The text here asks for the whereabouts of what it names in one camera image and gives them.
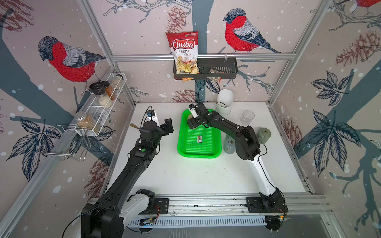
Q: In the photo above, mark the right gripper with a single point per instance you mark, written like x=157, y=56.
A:
x=191, y=121

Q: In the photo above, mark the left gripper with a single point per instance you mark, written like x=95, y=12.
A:
x=163, y=127

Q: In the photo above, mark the blue-grey tea canister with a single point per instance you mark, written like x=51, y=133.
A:
x=229, y=146

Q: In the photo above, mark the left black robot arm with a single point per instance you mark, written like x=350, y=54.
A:
x=109, y=216

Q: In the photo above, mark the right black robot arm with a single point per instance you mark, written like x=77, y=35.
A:
x=247, y=148

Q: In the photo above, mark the green plastic mesh basket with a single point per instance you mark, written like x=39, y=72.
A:
x=200, y=142

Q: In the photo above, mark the iridescent butter knife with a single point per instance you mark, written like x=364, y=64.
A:
x=134, y=126

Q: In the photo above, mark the white pale spice bottle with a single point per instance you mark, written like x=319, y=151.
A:
x=117, y=82

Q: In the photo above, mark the glass jar with brown spice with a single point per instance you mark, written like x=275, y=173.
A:
x=84, y=120

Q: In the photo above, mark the orange spice bottle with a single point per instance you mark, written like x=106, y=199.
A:
x=109, y=90

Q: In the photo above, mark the black lid spice grinder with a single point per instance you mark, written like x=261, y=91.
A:
x=103, y=100

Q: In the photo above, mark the red cassava chips bag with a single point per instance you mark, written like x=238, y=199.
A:
x=184, y=48

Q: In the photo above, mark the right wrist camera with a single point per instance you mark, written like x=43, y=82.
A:
x=194, y=110

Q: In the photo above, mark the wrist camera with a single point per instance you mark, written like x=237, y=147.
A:
x=151, y=116
x=194, y=110

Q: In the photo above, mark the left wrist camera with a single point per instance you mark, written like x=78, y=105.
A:
x=151, y=116

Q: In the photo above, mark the black wall basket shelf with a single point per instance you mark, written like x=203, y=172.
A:
x=225, y=68

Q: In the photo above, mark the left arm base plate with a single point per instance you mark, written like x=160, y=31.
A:
x=157, y=206

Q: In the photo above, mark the white wire spice rack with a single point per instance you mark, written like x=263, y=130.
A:
x=83, y=140

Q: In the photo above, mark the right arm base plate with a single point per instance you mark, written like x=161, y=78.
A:
x=265, y=205

